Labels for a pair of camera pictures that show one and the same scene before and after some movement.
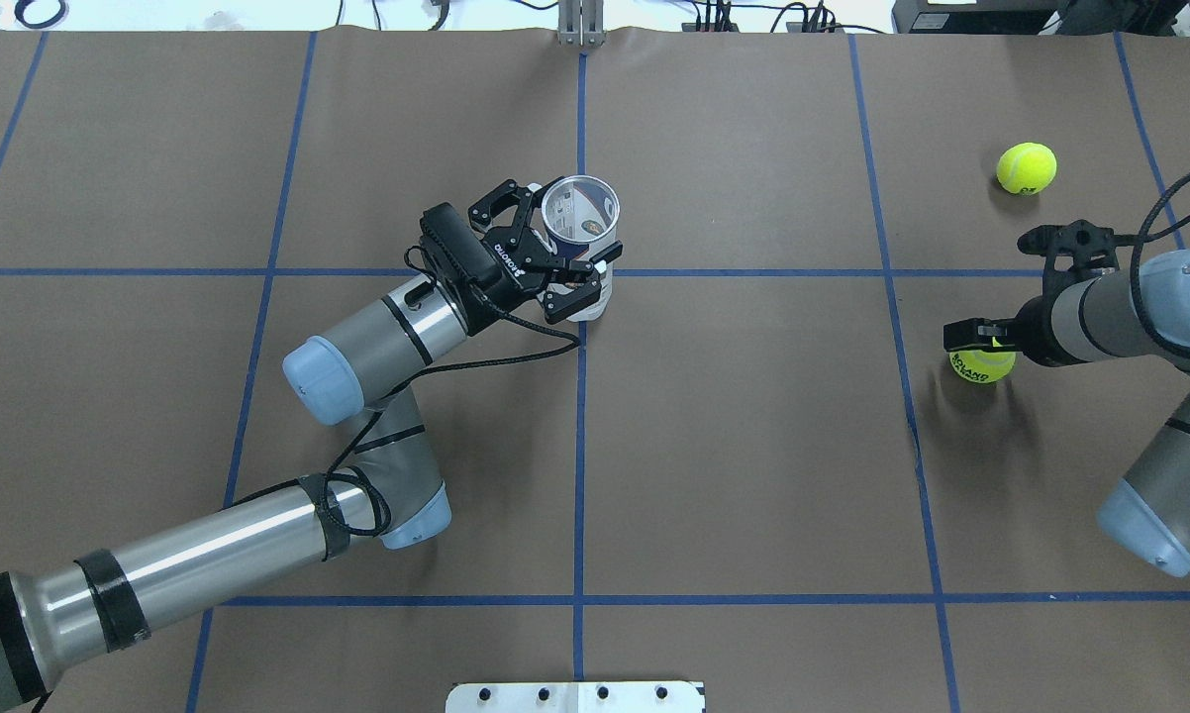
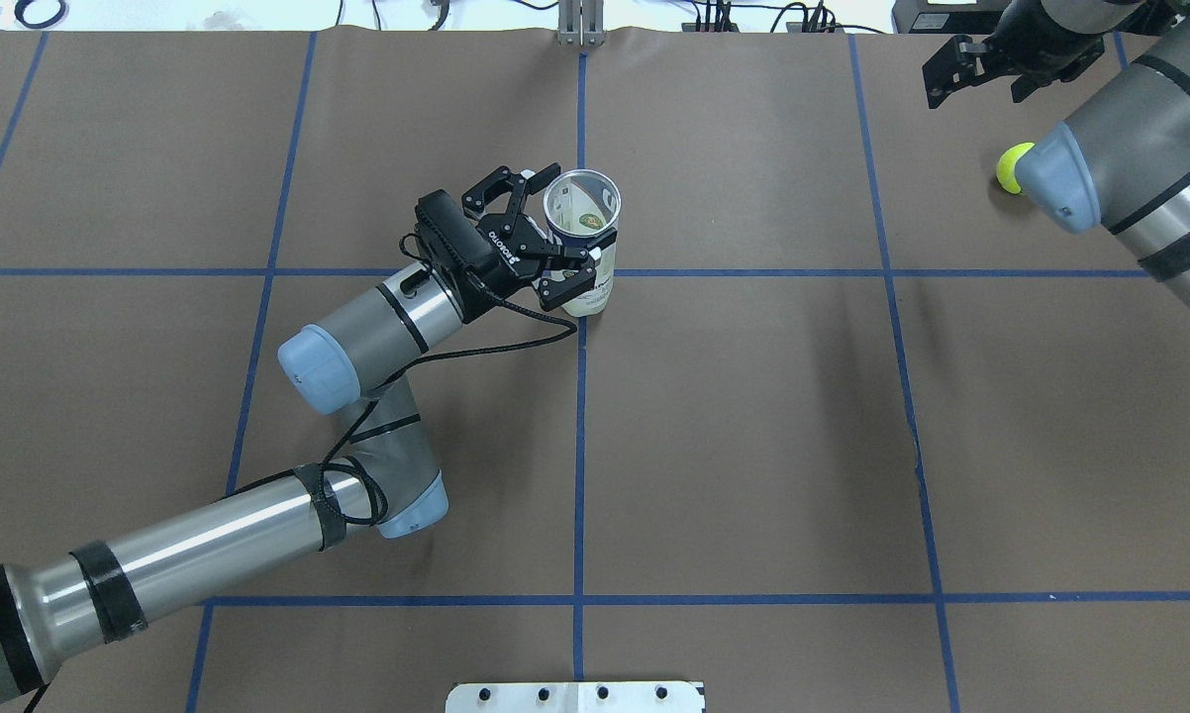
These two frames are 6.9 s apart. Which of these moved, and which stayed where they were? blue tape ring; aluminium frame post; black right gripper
Moved: black right gripper
Stayed: aluminium frame post; blue tape ring
